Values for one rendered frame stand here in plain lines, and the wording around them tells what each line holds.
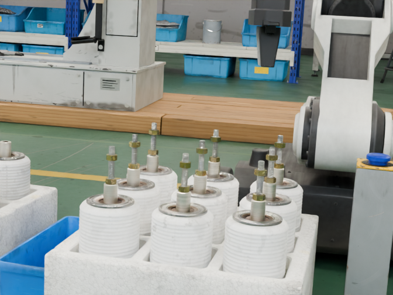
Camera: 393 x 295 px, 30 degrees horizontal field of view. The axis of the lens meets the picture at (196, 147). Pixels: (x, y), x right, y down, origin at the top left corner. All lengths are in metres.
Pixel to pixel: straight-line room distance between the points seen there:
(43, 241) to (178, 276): 0.43
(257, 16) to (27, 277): 0.58
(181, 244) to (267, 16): 0.36
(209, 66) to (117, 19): 2.61
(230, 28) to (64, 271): 8.52
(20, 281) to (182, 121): 1.95
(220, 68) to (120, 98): 2.64
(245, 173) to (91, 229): 0.58
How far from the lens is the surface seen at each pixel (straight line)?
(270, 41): 1.11
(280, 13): 1.08
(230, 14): 9.56
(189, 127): 3.14
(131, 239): 1.15
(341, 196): 1.61
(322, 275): 1.64
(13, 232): 1.39
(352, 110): 1.48
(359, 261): 1.29
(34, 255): 1.42
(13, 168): 1.45
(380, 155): 1.27
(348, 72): 1.60
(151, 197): 1.25
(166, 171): 1.38
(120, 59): 3.33
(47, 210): 1.51
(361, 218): 1.27
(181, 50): 5.87
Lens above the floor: 0.56
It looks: 11 degrees down
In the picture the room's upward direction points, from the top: 3 degrees clockwise
